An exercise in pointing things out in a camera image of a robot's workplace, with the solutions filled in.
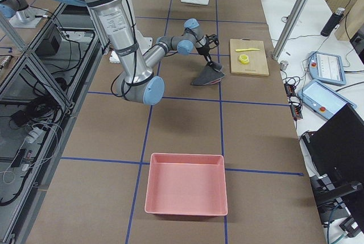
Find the grey pink towel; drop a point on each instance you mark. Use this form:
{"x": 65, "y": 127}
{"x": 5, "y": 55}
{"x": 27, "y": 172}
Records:
{"x": 209, "y": 75}

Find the yellow lemon slice toy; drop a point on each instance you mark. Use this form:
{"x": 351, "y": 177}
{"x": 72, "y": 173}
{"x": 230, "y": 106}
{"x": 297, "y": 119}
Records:
{"x": 243, "y": 59}

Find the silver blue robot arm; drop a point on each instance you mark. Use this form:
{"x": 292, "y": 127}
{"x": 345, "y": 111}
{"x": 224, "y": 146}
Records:
{"x": 19, "y": 13}
{"x": 138, "y": 83}

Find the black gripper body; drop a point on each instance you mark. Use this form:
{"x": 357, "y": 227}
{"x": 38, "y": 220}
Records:
{"x": 204, "y": 51}

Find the black water bottle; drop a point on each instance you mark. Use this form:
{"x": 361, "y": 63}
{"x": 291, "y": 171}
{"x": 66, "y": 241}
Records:
{"x": 333, "y": 21}

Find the yellow plastic knife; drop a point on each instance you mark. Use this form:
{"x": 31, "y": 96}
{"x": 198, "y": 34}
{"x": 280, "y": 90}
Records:
{"x": 246, "y": 49}

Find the bamboo cutting board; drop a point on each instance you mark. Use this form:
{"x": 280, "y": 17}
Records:
{"x": 258, "y": 62}

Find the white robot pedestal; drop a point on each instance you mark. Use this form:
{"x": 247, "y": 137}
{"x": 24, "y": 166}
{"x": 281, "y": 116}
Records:
{"x": 145, "y": 43}

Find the blue teach pendant tablet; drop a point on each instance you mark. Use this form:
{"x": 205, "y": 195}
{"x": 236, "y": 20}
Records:
{"x": 326, "y": 68}

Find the aluminium frame post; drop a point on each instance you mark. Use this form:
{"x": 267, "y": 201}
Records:
{"x": 288, "y": 28}

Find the black monitor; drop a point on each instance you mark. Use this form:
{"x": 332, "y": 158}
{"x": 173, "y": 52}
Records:
{"x": 336, "y": 150}

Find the pink plastic bin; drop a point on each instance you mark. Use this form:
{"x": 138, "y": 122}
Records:
{"x": 186, "y": 184}

